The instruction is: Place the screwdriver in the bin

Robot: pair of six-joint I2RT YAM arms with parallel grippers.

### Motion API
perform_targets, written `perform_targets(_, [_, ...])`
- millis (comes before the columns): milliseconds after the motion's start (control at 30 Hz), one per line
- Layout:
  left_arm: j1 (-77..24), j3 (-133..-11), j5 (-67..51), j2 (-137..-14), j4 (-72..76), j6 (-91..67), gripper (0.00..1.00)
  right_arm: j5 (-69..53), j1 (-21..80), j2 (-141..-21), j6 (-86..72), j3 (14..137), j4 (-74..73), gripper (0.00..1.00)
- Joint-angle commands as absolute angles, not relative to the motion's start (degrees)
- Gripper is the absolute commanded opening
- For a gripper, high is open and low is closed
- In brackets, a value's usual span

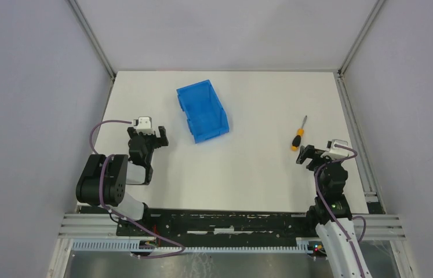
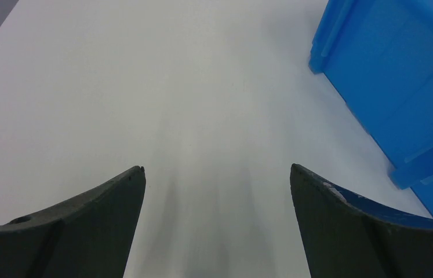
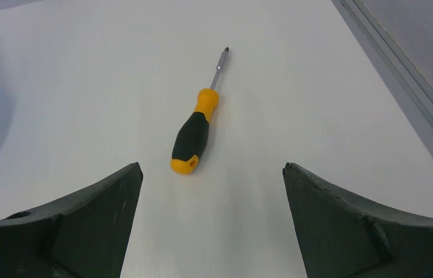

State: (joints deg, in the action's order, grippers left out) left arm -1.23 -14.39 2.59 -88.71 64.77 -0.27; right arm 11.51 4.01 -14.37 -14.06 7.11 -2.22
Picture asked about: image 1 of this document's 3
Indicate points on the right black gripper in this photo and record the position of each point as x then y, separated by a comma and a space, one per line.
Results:
313, 156

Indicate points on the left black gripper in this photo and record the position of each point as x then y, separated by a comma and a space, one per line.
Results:
149, 139

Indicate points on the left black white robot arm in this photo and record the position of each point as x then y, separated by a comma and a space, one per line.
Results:
103, 180

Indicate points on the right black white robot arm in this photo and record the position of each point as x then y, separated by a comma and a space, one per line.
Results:
331, 216

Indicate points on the blue plastic storage bin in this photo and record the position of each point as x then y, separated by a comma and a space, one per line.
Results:
206, 117

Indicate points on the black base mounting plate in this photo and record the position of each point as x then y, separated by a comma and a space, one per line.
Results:
207, 228

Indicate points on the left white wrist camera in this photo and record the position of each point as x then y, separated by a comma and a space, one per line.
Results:
143, 125

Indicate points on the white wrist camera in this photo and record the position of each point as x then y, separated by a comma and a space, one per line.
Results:
143, 125
337, 149

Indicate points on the orange black handled screwdriver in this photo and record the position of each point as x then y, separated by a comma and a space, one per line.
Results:
298, 137

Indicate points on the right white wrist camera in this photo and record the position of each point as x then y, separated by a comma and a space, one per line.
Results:
337, 149

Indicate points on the right aluminium side rail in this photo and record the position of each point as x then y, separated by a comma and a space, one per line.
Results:
373, 199

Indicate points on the aluminium frame rail front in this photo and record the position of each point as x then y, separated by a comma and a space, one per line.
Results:
378, 227

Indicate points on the left corner aluminium post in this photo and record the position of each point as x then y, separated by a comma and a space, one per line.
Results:
89, 32

